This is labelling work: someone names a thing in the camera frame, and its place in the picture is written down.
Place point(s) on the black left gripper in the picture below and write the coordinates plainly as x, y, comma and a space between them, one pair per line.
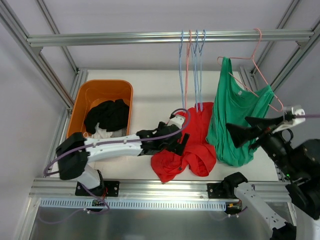
173, 136

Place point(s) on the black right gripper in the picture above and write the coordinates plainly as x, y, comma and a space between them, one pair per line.
261, 132

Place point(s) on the red tank top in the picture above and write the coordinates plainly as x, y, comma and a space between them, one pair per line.
198, 155

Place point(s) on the green tank top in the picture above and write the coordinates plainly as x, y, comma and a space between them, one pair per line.
231, 105

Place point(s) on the black tank top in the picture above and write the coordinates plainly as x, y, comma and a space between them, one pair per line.
108, 115

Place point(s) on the white tank top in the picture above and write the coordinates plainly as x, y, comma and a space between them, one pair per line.
99, 133

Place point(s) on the grey tank top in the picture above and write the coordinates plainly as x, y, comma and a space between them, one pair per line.
119, 133

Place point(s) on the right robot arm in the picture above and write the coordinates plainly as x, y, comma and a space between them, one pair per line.
301, 166

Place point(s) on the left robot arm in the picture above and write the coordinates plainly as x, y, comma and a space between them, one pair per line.
76, 153

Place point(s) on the orange plastic basket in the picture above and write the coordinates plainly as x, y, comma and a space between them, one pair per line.
94, 92

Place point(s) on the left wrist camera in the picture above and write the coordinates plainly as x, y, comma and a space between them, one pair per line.
176, 120

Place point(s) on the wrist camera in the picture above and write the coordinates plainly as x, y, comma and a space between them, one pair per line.
176, 120
292, 116

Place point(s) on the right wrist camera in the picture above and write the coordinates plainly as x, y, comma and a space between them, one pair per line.
292, 116

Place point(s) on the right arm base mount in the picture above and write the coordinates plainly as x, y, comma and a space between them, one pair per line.
221, 190

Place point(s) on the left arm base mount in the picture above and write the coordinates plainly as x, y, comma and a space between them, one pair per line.
109, 188

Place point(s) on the aluminium hanging rail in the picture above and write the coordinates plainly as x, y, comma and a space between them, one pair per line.
131, 38

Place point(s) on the aluminium frame rail front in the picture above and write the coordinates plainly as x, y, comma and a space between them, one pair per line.
270, 191

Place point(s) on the white slotted cable duct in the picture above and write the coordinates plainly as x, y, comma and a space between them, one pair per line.
134, 204

